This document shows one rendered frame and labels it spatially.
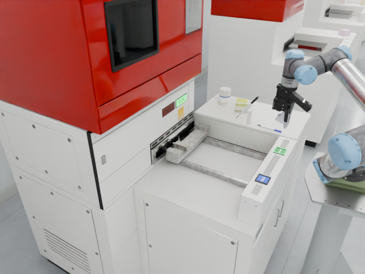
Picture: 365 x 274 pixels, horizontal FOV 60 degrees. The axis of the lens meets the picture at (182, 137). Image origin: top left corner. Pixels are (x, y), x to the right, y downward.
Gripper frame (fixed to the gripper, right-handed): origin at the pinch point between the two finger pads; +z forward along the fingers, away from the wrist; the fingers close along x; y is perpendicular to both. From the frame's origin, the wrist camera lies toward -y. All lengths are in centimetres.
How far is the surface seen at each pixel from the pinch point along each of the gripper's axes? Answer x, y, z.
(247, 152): -8.1, 19.7, 26.3
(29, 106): 66, 95, -14
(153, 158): 29, 57, 21
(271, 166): 13.4, 0.7, 15.0
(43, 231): 66, 115, 73
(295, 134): -20.0, -1.8, 14.1
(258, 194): 36.1, -0.7, 14.6
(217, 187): 25.2, 22.2, 28.5
